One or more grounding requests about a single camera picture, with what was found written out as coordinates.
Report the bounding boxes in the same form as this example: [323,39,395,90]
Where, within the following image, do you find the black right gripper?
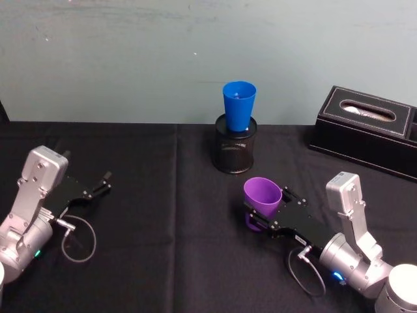
[243,186,337,254]

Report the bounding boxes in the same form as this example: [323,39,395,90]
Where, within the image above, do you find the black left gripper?
[42,171,113,220]

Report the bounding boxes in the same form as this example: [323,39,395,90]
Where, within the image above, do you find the thin dark gripper cable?
[55,215,98,263]
[287,245,327,298]

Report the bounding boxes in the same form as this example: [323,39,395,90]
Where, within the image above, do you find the black mesh pen holder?
[211,113,259,175]

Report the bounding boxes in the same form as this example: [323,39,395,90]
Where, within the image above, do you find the thin dark left gripper cable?
[55,215,98,263]

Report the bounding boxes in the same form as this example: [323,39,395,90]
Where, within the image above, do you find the white tissue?
[341,102,392,122]

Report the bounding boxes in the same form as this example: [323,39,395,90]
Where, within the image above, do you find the black table cloth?
[0,121,417,313]

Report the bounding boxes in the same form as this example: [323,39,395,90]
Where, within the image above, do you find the blue plastic cup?
[222,80,257,133]

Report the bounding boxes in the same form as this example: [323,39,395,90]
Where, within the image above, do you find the black leather tissue box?
[307,85,417,183]

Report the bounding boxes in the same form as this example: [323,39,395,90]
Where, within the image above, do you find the thin dark right gripper cable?
[287,245,327,298]

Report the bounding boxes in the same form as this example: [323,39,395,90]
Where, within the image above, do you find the purple plastic cup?
[242,177,283,233]

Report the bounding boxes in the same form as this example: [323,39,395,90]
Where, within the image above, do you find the dark object at wall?
[0,98,10,125]

